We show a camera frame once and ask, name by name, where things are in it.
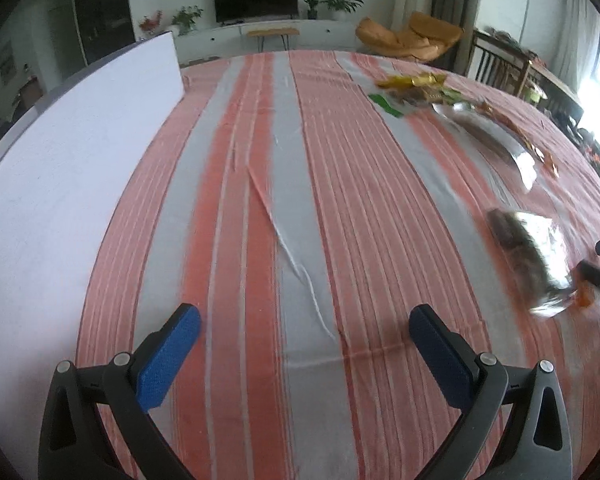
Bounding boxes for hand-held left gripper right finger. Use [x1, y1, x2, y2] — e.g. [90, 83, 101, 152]
[408, 303, 573, 480]

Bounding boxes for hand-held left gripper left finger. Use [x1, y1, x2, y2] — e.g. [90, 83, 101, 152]
[38, 302, 202, 480]

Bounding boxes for dark brown snack packet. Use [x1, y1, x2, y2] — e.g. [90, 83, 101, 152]
[486, 207, 596, 318]

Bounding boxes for white cardboard box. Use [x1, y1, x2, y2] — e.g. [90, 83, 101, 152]
[0, 30, 186, 426]

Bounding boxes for green snack packet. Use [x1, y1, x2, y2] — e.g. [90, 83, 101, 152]
[369, 92, 406, 118]

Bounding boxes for orange snack packet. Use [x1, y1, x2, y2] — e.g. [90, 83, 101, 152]
[522, 132, 561, 178]

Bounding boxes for silver foil snack packet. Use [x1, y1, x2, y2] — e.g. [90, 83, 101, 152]
[430, 102, 541, 193]

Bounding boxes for wooden side table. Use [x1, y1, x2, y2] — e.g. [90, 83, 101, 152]
[480, 30, 586, 111]

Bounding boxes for orange striped tablecloth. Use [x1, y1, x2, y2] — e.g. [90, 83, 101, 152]
[75, 50, 600, 480]

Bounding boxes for wooden dining chair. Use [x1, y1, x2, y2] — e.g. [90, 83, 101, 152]
[467, 30, 531, 98]

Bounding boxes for white sheer curtain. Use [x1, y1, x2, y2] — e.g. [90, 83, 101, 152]
[555, 0, 600, 93]

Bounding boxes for clear packet of round nuts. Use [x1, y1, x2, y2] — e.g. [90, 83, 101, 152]
[395, 87, 463, 108]

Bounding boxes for yellow wrapper snack packet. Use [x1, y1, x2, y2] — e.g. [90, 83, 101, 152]
[375, 72, 448, 90]

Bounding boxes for grey curtain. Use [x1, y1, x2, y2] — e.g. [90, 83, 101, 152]
[431, 0, 481, 68]

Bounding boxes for orange lounge chair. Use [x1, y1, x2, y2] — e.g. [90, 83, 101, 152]
[355, 11, 465, 63]

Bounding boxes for red flowers in vase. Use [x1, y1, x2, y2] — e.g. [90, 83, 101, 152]
[139, 10, 163, 36]

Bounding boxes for green plant in white vase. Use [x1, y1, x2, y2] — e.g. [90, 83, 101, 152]
[171, 6, 204, 36]

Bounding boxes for wooden stool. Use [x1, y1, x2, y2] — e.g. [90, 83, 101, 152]
[246, 27, 301, 52]

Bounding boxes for white television cabinet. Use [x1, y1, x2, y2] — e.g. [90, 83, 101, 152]
[175, 19, 358, 63]

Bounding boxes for dark glass display cabinet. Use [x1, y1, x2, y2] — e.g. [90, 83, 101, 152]
[72, 0, 133, 66]

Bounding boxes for black television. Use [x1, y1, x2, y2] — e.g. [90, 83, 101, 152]
[213, 0, 299, 24]

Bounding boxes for large leafy potted plant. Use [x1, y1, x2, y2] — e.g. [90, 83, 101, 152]
[320, 0, 364, 22]

